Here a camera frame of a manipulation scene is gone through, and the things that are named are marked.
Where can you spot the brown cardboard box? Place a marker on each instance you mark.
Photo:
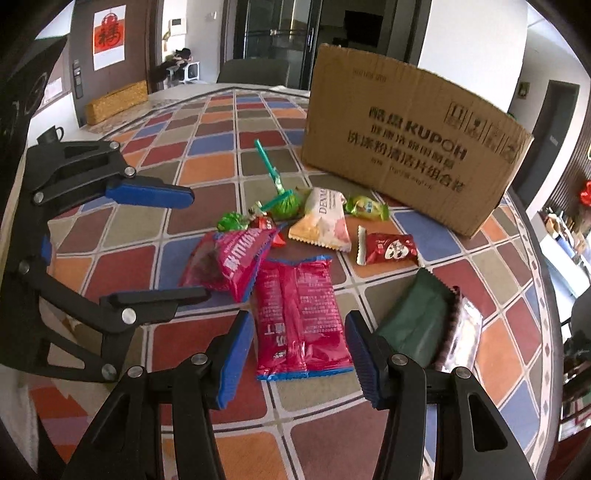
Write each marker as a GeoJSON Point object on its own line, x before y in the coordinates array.
{"type": "Point", "coordinates": [415, 138]}

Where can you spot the dark green snack packet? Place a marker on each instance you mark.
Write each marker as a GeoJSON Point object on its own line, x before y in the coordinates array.
{"type": "Point", "coordinates": [415, 318]}

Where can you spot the yellow woven box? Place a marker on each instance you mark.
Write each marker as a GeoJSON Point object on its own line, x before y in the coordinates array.
{"type": "Point", "coordinates": [115, 106]}

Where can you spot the black mug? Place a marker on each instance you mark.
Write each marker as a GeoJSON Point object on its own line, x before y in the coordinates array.
{"type": "Point", "coordinates": [51, 134]}

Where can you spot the red snack packet dark print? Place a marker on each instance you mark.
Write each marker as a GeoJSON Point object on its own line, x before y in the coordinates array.
{"type": "Point", "coordinates": [388, 249]}

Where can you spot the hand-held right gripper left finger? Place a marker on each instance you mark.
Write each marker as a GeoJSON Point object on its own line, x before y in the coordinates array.
{"type": "Point", "coordinates": [234, 364]}

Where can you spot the red and white wall poster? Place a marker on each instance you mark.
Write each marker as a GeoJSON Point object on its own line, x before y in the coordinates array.
{"type": "Point", "coordinates": [110, 37]}

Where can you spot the clear dark-striped snack packet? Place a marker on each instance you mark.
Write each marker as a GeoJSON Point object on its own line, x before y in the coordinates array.
{"type": "Point", "coordinates": [464, 332]}

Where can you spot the white stool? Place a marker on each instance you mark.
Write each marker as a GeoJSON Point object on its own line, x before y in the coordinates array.
{"type": "Point", "coordinates": [191, 73]}

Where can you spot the colourful checked tablecloth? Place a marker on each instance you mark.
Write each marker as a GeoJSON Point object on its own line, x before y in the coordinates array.
{"type": "Point", "coordinates": [207, 170]}

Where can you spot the white and orange snack packet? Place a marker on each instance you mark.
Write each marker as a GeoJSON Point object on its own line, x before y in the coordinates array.
{"type": "Point", "coordinates": [318, 221]}

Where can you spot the red bow decoration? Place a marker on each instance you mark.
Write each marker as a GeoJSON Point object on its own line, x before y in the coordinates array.
{"type": "Point", "coordinates": [586, 194]}

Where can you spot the magenta snack packet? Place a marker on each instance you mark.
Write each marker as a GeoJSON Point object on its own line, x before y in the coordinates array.
{"type": "Point", "coordinates": [231, 267]}

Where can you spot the large green-wrapped lollipop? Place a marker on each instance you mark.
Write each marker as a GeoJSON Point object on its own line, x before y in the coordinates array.
{"type": "Point", "coordinates": [286, 206]}

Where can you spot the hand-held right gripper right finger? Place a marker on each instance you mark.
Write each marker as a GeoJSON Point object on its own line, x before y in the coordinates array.
{"type": "Point", "coordinates": [362, 364]}

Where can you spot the yellow-green candy packet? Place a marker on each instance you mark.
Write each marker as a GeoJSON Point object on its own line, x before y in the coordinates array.
{"type": "Point", "coordinates": [367, 207]}

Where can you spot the small red candy packet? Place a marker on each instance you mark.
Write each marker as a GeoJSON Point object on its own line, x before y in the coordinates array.
{"type": "Point", "coordinates": [268, 225]}

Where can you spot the black door lock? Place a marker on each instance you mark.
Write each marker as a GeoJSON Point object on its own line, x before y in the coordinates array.
{"type": "Point", "coordinates": [78, 78]}

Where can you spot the black-framed glass door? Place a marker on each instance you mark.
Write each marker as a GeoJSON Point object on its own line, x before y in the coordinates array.
{"type": "Point", "coordinates": [277, 41]}

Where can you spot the black bag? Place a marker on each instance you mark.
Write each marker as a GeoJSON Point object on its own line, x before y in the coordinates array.
{"type": "Point", "coordinates": [178, 57]}

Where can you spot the white low cabinet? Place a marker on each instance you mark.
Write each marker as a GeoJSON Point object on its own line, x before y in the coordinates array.
{"type": "Point", "coordinates": [561, 258]}

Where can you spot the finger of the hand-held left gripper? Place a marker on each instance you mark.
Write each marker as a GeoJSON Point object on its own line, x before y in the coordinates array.
{"type": "Point", "coordinates": [147, 194]}
{"type": "Point", "coordinates": [147, 302]}

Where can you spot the white wall intercom panel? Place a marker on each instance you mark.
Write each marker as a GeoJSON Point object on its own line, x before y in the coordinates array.
{"type": "Point", "coordinates": [178, 26]}

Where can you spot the small green-wrapped lollipop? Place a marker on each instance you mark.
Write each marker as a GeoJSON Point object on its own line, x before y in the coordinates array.
{"type": "Point", "coordinates": [231, 221]}

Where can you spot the red and pink snack packet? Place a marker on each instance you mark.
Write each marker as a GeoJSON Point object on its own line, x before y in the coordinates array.
{"type": "Point", "coordinates": [300, 323]}

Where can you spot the dark grey dining chair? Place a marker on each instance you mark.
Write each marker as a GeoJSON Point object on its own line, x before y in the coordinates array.
{"type": "Point", "coordinates": [254, 73]}

